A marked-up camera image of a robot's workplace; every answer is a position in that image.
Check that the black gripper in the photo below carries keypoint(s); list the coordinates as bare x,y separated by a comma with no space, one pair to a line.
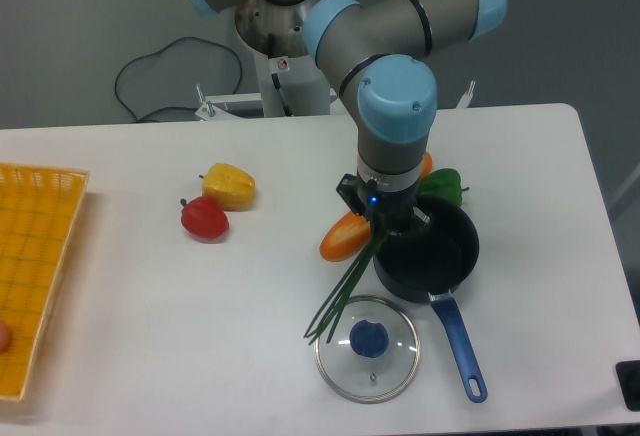
395,212

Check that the green onion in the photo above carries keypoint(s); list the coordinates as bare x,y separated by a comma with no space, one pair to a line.
326,318

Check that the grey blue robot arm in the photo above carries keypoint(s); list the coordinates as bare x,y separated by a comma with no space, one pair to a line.
373,59

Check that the orange bread loaf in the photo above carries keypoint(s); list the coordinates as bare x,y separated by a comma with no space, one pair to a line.
345,238

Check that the green bell pepper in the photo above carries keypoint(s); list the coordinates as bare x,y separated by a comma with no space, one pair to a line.
445,183

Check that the glass lid blue knob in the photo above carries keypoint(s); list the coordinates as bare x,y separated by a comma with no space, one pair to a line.
374,352

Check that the yellow bell pepper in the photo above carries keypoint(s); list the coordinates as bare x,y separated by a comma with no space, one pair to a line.
230,187

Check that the black device at table edge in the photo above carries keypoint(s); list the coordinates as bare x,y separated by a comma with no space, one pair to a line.
628,374

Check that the yellow woven basket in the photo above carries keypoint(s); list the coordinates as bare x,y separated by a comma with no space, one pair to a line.
39,208

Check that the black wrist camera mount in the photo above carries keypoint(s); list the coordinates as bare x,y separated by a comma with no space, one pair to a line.
348,189

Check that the black pot blue handle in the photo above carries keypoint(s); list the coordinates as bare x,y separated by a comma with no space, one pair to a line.
425,264

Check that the white table clamp bracket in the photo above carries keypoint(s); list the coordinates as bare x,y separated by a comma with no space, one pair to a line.
467,97

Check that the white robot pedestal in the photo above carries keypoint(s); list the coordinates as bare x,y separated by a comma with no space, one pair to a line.
289,81

